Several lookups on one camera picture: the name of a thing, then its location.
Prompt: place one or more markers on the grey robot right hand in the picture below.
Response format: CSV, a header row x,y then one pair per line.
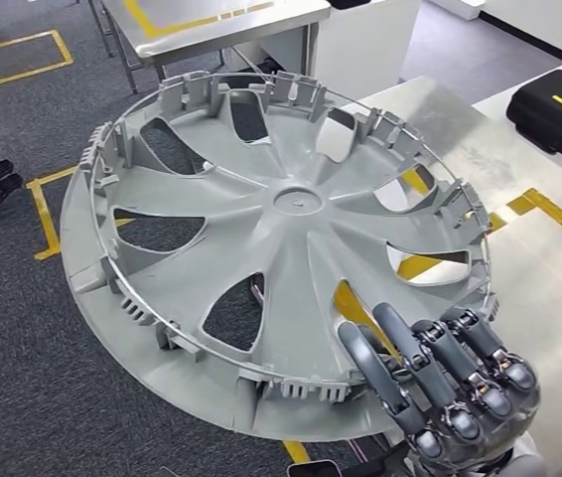
x,y
465,401

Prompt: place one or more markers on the grey plastic wheel cover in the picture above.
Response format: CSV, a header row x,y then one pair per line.
x,y
281,263

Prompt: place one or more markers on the steel workbench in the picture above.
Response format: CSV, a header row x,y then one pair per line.
x,y
534,296

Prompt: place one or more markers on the yellow tape on workbench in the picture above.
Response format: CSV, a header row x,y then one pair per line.
x,y
559,220

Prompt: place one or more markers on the black carry case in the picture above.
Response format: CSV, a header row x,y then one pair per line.
x,y
554,125

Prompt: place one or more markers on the white cabinet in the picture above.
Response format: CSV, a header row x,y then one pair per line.
x,y
360,46

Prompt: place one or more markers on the steel table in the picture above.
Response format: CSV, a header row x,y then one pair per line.
x,y
201,29

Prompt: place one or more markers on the yellow floor tape marking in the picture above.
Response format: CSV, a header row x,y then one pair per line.
x,y
62,52

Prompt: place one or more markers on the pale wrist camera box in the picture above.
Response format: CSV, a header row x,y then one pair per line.
x,y
313,469

